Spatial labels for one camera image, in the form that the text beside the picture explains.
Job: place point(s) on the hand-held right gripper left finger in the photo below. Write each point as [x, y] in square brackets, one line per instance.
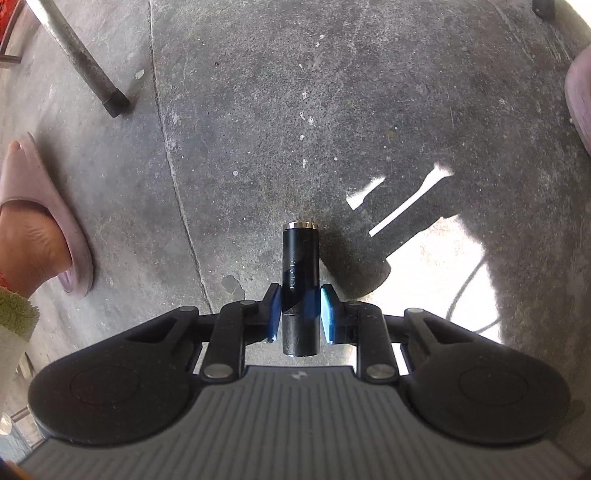
[273, 314]

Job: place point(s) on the pink slipper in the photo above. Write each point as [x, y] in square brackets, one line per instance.
[32, 184]
[581, 101]

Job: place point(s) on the metal table leg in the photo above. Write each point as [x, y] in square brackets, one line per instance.
[78, 55]

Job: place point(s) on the red patterned item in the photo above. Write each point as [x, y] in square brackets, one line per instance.
[11, 23]

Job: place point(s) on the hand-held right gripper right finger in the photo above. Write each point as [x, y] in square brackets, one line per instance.
[328, 314]

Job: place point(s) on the person's foot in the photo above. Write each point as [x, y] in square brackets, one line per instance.
[32, 249]

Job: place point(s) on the black tube with metal cap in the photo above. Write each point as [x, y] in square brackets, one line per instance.
[300, 258]

